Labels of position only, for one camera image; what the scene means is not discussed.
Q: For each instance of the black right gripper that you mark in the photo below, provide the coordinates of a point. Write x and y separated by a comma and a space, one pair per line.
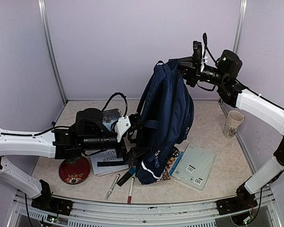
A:
192, 68

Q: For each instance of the blue white booklet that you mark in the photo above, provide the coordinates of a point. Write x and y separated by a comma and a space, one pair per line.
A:
176, 163

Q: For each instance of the red floral plate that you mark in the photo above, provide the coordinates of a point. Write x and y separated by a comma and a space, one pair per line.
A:
74, 170

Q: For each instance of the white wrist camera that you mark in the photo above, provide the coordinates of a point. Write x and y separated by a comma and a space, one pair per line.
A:
198, 52
126, 124

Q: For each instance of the dark fantasy cover book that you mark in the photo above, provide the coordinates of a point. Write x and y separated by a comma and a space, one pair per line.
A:
109, 117

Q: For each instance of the illustrated taming shrew book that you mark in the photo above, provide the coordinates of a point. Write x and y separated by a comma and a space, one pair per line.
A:
165, 176

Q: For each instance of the floral ceramic mug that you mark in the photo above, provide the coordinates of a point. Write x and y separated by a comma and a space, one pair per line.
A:
232, 124

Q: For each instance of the red white marker pen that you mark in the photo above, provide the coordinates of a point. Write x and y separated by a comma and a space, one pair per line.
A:
130, 194

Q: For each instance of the black blue highlighter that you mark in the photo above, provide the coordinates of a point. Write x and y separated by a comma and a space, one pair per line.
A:
126, 176

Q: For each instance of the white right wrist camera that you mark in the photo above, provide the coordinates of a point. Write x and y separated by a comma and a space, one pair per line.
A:
198, 52

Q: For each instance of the navy blue student backpack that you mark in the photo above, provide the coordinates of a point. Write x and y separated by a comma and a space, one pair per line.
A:
167, 113

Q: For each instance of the pale green book with barcode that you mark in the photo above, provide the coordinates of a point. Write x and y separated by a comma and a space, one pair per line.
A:
194, 167

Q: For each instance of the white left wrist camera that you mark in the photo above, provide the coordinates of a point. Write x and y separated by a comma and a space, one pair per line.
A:
126, 124

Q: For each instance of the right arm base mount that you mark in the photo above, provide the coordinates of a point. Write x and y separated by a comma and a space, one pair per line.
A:
236, 203

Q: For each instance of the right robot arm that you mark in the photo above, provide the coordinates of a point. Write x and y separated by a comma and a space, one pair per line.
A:
237, 95

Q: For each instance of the aluminium front rail frame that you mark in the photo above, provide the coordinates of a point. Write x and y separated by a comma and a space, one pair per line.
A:
85, 213

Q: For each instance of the white Designer Fate book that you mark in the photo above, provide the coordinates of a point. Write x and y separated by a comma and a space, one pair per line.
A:
106, 163

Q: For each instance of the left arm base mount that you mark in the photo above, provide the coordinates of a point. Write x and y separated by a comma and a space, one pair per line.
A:
47, 202

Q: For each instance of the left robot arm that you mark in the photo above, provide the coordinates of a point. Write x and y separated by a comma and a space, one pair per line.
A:
89, 135

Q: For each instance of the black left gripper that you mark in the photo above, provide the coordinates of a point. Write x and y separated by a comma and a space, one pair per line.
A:
132, 154

